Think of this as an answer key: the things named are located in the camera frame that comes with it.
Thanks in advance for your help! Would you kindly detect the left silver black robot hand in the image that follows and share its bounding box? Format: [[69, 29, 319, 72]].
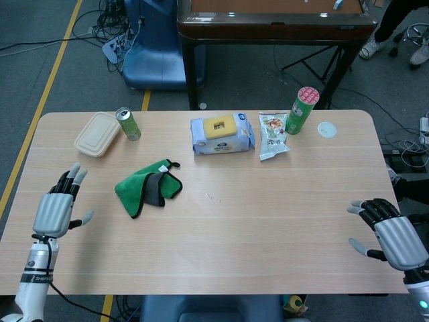
[[32, 162, 95, 239]]

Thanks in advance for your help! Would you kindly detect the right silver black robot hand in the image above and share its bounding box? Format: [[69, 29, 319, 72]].
[[346, 197, 427, 272]]

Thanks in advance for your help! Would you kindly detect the green cloth with grey backing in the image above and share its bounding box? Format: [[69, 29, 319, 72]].
[[114, 158, 184, 220]]

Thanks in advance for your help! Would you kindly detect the black floor box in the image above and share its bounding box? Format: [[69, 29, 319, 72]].
[[383, 147, 429, 174]]

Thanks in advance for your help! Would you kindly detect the beige lidded lunch box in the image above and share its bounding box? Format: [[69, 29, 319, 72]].
[[74, 112, 122, 158]]

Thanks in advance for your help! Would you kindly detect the green drink can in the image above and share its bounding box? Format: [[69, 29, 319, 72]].
[[115, 107, 142, 141]]

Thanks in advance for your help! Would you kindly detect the white power strip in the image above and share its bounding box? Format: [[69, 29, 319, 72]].
[[419, 115, 429, 146]]

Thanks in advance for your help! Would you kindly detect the white round grommet cover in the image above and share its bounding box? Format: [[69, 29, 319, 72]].
[[317, 121, 338, 138]]

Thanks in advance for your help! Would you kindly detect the green chips tube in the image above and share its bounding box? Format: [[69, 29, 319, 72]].
[[285, 86, 320, 136]]

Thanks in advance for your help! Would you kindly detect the white green snack bag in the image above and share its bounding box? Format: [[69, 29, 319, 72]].
[[258, 111, 290, 162]]

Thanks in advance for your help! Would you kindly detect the blue white tissue pack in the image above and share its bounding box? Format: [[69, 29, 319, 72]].
[[190, 112, 256, 156]]

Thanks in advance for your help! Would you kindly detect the yellow sponge with square hole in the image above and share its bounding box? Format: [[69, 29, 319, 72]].
[[202, 113, 239, 140]]

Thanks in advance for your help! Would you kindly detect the blue robot chassis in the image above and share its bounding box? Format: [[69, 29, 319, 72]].
[[139, 294, 286, 322]]

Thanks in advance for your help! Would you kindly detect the white sneaker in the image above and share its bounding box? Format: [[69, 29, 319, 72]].
[[358, 37, 386, 60], [409, 42, 429, 70]]

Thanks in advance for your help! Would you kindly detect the black tripod stand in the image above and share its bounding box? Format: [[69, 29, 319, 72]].
[[281, 46, 353, 92]]

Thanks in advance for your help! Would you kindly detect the chrome stool base with casters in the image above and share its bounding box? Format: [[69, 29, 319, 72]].
[[388, 23, 429, 57]]

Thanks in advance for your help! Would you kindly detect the dark brown mahjong table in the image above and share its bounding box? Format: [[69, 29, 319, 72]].
[[176, 0, 379, 111]]

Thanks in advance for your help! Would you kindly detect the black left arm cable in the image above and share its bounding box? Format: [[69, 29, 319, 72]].
[[32, 233, 115, 321]]

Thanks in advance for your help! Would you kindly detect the black floor cable bundle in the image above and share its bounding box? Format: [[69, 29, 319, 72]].
[[88, 0, 137, 74]]

